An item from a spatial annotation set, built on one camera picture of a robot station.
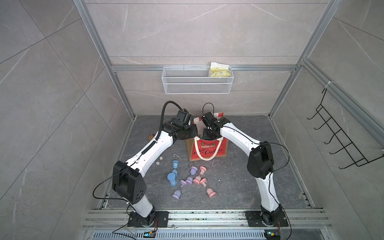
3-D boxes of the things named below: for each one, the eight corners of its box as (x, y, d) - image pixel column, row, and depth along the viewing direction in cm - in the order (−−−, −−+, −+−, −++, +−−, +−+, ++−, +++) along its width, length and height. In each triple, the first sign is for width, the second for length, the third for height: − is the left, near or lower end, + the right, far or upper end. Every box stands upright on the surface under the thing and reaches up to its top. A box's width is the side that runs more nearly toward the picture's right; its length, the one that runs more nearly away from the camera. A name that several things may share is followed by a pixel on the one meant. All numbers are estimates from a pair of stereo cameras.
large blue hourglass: (169, 186, 85) (166, 180, 78) (169, 178, 88) (167, 172, 81) (176, 186, 85) (175, 180, 78) (177, 178, 88) (175, 172, 81)
